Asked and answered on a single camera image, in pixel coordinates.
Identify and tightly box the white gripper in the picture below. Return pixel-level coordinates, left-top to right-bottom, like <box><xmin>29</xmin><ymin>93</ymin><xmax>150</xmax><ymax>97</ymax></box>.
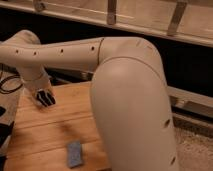
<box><xmin>24</xmin><ymin>75</ymin><xmax>56</xmax><ymax>107</ymax></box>

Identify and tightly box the black white striped eraser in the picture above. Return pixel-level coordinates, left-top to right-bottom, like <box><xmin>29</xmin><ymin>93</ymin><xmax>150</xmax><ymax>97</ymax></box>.
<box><xmin>36</xmin><ymin>90</ymin><xmax>56</xmax><ymax>107</ymax></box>

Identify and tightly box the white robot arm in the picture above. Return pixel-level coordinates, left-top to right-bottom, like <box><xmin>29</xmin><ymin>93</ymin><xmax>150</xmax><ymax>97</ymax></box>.
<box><xmin>0</xmin><ymin>30</ymin><xmax>180</xmax><ymax>171</ymax></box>

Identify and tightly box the wooden table board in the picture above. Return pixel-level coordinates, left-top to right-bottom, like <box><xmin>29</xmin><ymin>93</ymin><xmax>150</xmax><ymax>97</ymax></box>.
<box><xmin>4</xmin><ymin>82</ymin><xmax>109</xmax><ymax>171</ymax></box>

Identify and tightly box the blue sponge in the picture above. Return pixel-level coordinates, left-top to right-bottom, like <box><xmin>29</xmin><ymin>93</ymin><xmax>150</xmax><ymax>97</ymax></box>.
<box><xmin>67</xmin><ymin>141</ymin><xmax>83</xmax><ymax>168</ymax></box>

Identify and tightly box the black coiled cable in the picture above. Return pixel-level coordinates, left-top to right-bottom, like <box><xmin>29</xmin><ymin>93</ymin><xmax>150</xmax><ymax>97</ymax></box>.
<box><xmin>0</xmin><ymin>73</ymin><xmax>24</xmax><ymax>95</ymax></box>

